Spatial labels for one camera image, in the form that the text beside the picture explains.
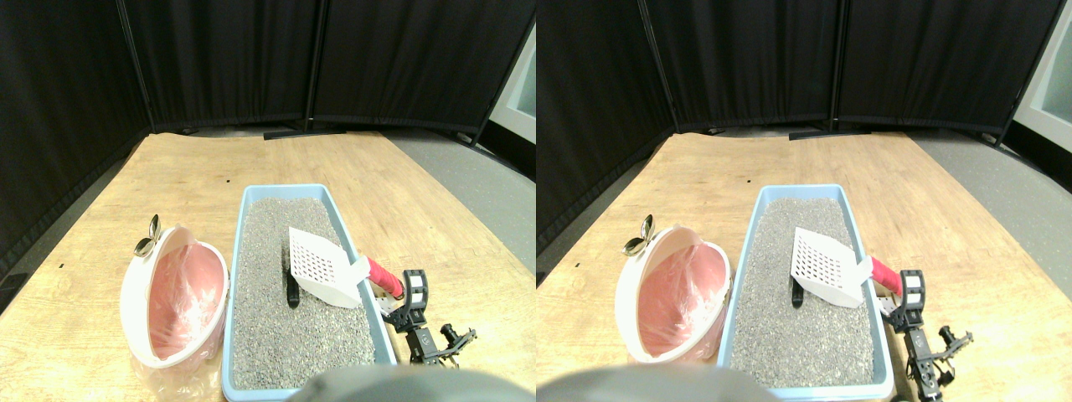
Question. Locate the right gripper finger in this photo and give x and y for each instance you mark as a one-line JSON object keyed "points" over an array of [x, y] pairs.
{"points": [[414, 315], [896, 316], [913, 314], [399, 316]]}

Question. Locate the black curtain stand pole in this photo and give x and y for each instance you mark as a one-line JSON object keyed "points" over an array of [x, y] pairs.
{"points": [[135, 67], [840, 67], [658, 67], [316, 67]]}

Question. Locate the black lump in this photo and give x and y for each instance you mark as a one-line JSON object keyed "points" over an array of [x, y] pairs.
{"points": [[797, 295], [292, 293]]}

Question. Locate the white bin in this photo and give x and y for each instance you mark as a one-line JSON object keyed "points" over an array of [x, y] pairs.
{"points": [[670, 293], [180, 301]]}

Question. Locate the black curtain stand foot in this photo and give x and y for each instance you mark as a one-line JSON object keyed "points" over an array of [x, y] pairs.
{"points": [[301, 132], [829, 132]]}

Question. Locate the blue litter tray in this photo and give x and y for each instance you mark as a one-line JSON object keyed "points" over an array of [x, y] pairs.
{"points": [[276, 335], [787, 335]]}

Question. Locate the white shelf unit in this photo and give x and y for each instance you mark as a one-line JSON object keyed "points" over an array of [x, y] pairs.
{"points": [[521, 92], [1051, 100]]}

